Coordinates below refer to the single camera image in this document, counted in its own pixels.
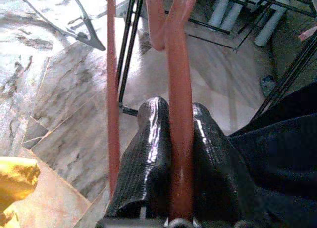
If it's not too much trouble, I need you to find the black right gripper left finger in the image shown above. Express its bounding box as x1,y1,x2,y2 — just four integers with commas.
108,96,173,214

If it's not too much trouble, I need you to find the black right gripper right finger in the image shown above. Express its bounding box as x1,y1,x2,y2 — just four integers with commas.
192,103,253,221

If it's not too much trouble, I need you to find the pink plastic hanger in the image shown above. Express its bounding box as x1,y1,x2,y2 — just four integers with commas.
106,0,201,221

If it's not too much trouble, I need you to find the yellow garment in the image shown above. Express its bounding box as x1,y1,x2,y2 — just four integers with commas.
0,156,42,228

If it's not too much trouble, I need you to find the black metal drying rack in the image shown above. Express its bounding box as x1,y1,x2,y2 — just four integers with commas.
117,0,317,120

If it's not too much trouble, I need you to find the black long-sleeved top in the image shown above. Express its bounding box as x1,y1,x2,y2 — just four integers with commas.
227,82,317,228

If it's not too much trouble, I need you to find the white plastic pipe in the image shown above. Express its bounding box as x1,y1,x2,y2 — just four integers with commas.
255,7,288,47
221,2,245,32
208,0,230,28

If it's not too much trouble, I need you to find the white baby bouncer frame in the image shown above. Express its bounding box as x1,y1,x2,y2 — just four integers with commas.
13,0,107,52

